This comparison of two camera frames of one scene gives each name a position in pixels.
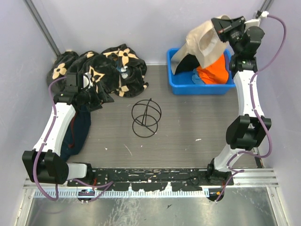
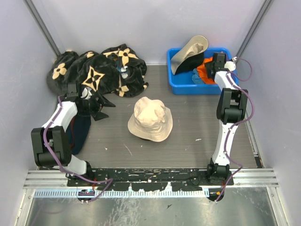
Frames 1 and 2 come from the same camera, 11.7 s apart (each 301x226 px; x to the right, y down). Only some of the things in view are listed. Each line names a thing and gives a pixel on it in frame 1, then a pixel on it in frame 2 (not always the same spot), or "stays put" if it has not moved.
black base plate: [153, 179] stays put
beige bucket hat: [203, 43] → [151, 120]
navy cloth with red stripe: [76, 133] stays put
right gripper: [221, 25] → [208, 65]
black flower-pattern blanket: [120, 70] stays put
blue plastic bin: [182, 83] stays put
